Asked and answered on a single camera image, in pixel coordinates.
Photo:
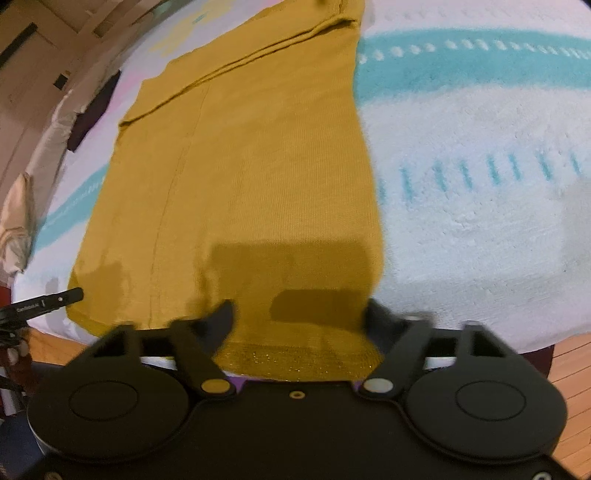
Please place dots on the wooden headboard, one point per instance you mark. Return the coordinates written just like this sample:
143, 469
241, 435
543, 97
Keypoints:
27, 92

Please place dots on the pastel floral bed sheet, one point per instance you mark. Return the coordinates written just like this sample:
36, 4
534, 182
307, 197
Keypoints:
461, 184

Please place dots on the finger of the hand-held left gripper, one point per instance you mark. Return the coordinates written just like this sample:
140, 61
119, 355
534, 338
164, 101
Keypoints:
46, 303

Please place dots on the dark folded cloth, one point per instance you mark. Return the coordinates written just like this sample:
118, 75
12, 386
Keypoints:
92, 113

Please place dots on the black wall socket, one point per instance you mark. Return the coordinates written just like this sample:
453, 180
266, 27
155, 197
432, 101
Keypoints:
60, 81

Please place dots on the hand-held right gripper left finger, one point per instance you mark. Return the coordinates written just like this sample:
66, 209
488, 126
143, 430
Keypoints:
220, 321

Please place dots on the mustard yellow long-sleeved sweater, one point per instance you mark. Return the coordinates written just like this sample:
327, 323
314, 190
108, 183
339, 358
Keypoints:
258, 184

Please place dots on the grey pillow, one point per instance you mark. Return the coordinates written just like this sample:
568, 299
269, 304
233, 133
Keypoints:
57, 134

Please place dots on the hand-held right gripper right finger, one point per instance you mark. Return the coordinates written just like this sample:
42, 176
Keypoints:
382, 323

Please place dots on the beige satin pillow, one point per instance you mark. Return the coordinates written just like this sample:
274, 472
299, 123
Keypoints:
18, 226

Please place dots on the black rail strip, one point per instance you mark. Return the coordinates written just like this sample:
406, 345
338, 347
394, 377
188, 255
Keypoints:
16, 45

